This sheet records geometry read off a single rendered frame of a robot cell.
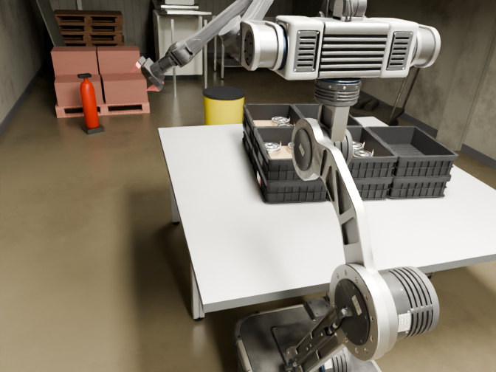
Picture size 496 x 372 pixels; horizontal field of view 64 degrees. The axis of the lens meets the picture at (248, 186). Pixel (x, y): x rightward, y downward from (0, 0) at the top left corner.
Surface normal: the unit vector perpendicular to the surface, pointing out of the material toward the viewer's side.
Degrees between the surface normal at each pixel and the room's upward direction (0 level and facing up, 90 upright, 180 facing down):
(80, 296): 0
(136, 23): 90
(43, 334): 0
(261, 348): 0
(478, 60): 90
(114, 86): 90
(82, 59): 90
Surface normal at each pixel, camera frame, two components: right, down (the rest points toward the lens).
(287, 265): 0.04, -0.88
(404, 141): 0.15, 0.47
